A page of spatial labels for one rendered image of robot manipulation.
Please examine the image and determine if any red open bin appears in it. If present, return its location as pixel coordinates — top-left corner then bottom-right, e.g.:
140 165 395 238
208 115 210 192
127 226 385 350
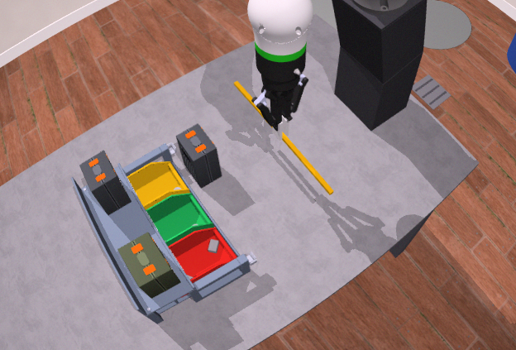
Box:
169 228 237 283

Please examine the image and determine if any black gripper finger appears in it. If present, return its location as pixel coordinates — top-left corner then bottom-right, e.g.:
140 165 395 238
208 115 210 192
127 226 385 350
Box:
282 73 308 136
251 90 284 141

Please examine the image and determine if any grey bin rack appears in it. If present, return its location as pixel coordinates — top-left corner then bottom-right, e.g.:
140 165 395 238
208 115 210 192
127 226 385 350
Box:
71 142 257 324

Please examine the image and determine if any green bin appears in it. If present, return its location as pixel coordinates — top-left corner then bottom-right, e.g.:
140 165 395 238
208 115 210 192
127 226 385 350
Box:
146 193 214 246

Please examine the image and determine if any yellow open bin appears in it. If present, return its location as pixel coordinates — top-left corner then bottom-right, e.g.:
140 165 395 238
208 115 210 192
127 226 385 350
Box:
127 161 190 210

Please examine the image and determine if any yellow long thin bar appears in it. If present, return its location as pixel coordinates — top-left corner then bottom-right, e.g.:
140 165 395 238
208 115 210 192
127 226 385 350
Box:
234 81 333 195

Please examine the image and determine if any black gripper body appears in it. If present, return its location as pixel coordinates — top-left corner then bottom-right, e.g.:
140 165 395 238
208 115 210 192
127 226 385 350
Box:
261 75 300 101

